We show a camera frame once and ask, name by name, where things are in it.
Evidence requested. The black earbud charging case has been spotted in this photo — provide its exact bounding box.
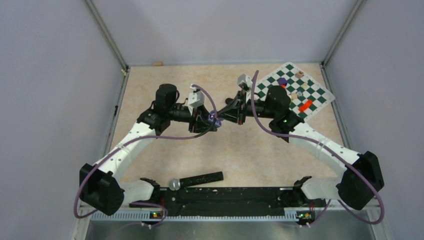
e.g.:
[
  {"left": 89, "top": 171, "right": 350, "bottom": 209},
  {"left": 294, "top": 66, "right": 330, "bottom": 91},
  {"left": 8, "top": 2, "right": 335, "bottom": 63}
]
[{"left": 225, "top": 98, "right": 234, "bottom": 104}]

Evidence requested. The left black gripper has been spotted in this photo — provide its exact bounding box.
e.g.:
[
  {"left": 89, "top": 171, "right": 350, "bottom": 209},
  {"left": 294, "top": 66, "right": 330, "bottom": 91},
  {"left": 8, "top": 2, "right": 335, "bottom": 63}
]
[{"left": 168, "top": 104, "right": 218, "bottom": 133}]

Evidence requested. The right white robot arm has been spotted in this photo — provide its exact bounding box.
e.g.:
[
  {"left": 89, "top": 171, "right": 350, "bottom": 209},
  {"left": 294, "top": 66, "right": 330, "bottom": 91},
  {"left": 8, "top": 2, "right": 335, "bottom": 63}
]
[{"left": 217, "top": 86, "right": 384, "bottom": 210}]

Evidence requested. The grey purple charging case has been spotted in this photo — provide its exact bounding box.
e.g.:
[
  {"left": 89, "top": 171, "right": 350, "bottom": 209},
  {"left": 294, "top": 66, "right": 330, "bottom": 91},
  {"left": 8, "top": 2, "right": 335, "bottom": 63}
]
[{"left": 208, "top": 111, "right": 224, "bottom": 129}]

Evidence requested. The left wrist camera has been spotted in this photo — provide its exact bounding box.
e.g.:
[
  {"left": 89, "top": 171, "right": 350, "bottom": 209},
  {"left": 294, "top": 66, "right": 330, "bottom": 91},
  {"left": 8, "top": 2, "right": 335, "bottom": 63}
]
[{"left": 187, "top": 84, "right": 205, "bottom": 110}]

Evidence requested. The green white chessboard mat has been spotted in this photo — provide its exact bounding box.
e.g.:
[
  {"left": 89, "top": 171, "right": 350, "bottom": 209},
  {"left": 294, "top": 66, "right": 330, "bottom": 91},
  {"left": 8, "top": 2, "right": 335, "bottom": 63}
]
[{"left": 255, "top": 62, "right": 335, "bottom": 122}]

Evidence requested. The purple cable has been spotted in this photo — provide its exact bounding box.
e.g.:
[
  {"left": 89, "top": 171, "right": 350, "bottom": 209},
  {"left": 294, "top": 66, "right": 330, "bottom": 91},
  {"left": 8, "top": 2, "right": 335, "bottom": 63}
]
[
  {"left": 73, "top": 84, "right": 219, "bottom": 229},
  {"left": 250, "top": 69, "right": 386, "bottom": 228}
]

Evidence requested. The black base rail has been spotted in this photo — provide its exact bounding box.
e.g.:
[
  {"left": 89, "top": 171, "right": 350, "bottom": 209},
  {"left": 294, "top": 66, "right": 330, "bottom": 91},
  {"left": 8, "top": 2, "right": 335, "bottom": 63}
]
[{"left": 149, "top": 187, "right": 300, "bottom": 217}]

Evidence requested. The cork stopper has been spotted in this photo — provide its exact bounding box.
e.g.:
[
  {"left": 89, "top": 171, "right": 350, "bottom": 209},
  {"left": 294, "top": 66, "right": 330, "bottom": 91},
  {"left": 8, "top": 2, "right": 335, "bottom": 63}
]
[{"left": 152, "top": 61, "right": 163, "bottom": 67}]

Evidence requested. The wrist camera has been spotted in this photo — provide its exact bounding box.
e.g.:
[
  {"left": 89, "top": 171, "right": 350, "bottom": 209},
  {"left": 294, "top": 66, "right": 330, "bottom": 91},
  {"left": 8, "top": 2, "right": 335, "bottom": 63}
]
[
  {"left": 237, "top": 74, "right": 252, "bottom": 91},
  {"left": 187, "top": 84, "right": 205, "bottom": 110}
]

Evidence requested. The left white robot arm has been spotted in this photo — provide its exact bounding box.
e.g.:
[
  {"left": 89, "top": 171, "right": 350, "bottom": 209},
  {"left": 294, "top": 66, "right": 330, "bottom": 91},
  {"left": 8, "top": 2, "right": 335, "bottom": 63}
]
[{"left": 73, "top": 83, "right": 216, "bottom": 219}]

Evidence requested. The small wooden cube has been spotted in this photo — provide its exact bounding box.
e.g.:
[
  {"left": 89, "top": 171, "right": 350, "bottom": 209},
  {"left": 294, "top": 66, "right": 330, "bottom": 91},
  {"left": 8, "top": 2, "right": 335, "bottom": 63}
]
[{"left": 295, "top": 71, "right": 304, "bottom": 79}]

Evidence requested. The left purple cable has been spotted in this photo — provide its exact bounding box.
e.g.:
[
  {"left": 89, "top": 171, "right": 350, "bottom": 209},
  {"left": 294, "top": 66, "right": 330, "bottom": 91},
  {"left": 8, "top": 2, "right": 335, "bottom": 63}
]
[{"left": 73, "top": 84, "right": 219, "bottom": 229}]

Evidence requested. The purple block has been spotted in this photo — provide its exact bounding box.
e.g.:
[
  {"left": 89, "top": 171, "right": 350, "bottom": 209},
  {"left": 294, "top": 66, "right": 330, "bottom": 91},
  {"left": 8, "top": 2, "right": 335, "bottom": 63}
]
[{"left": 277, "top": 77, "right": 288, "bottom": 88}]

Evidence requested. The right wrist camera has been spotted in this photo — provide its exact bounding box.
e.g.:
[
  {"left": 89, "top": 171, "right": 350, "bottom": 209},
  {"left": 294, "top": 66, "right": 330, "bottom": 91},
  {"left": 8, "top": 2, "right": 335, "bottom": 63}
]
[{"left": 237, "top": 74, "right": 252, "bottom": 91}]

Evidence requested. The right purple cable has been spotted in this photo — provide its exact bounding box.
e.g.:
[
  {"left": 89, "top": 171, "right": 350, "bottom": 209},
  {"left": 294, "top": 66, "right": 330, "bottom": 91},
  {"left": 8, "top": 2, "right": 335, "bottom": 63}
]
[{"left": 250, "top": 69, "right": 386, "bottom": 228}]

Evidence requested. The red block lower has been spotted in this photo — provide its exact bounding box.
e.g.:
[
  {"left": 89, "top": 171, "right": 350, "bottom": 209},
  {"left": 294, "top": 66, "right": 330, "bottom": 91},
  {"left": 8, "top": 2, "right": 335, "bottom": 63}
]
[{"left": 298, "top": 99, "right": 313, "bottom": 113}]

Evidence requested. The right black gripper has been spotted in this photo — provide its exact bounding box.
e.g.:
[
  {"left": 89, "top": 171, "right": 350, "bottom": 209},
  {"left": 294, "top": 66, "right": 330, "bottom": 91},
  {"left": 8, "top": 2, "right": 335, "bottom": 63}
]
[{"left": 215, "top": 89, "right": 277, "bottom": 126}]

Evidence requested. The black microphone silver head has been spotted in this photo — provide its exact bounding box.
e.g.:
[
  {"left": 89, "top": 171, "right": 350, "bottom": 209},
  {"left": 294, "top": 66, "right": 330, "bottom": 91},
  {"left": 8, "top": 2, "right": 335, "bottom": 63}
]
[{"left": 168, "top": 171, "right": 224, "bottom": 191}]

